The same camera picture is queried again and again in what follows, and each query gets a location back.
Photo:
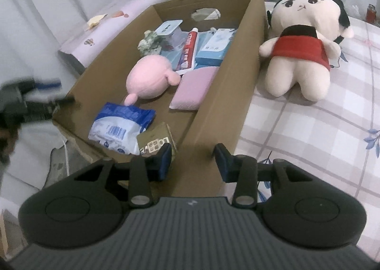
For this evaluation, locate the pink plush toy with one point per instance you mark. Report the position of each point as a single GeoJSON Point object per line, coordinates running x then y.
{"type": "Point", "coordinates": [148, 77]}

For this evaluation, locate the pale pink rolled mat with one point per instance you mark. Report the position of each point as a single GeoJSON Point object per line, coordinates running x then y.
{"type": "Point", "coordinates": [124, 12]}

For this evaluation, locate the olive brown packet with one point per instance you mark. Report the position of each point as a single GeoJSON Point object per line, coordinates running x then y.
{"type": "Point", "coordinates": [158, 139]}

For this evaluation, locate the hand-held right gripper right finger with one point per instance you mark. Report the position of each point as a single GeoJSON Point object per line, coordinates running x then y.
{"type": "Point", "coordinates": [222, 166]}

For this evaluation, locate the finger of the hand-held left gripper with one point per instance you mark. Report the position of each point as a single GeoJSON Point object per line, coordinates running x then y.
{"type": "Point", "coordinates": [41, 108]}
{"type": "Point", "coordinates": [44, 85]}

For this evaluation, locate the black-haired doll plush red top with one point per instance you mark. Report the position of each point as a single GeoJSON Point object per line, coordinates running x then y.
{"type": "Point", "coordinates": [299, 74]}

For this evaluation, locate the pink sponge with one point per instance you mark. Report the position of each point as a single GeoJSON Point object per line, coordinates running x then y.
{"type": "Point", "coordinates": [194, 86]}

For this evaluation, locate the red white toothpaste tube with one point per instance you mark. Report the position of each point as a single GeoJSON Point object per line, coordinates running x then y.
{"type": "Point", "coordinates": [188, 50]}

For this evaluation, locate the blue white plastic bag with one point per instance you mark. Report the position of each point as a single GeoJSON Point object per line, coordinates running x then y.
{"type": "Point", "coordinates": [118, 124]}

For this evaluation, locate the white yogurt cup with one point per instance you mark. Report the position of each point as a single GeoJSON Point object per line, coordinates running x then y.
{"type": "Point", "coordinates": [170, 31]}

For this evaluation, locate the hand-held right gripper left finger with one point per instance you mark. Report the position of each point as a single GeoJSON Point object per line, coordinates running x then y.
{"type": "Point", "coordinates": [164, 160]}

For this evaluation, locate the green white item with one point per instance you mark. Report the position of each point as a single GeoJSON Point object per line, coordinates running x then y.
{"type": "Point", "coordinates": [150, 41]}

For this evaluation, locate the brown cardboard box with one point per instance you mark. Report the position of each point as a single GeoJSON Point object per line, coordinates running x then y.
{"type": "Point", "coordinates": [225, 80]}

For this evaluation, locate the blue white carton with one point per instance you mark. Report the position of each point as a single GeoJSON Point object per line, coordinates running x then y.
{"type": "Point", "coordinates": [215, 44]}

